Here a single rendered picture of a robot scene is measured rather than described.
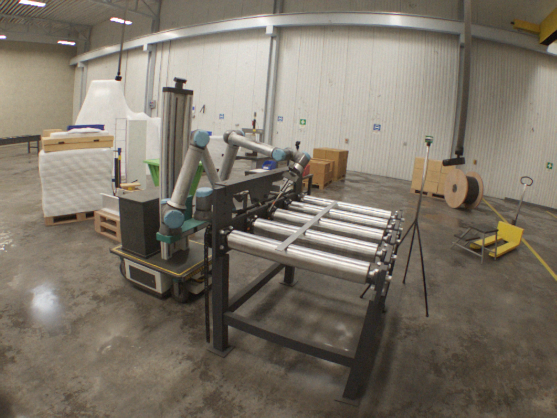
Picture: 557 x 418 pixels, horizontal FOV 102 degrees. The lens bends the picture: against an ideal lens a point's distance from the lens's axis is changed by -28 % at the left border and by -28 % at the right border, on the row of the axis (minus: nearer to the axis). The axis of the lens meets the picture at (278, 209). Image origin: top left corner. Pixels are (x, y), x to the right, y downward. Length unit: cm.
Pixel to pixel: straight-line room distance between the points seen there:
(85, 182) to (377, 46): 1081
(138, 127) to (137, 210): 301
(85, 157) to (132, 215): 225
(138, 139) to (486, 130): 1098
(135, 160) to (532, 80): 1271
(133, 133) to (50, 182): 168
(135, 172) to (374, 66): 955
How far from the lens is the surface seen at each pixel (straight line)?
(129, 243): 297
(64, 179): 494
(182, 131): 278
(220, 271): 190
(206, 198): 281
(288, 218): 222
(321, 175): 783
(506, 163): 1254
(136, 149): 560
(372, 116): 1218
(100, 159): 496
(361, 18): 1243
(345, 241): 183
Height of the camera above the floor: 153
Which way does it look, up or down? 15 degrees down
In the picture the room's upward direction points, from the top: 5 degrees clockwise
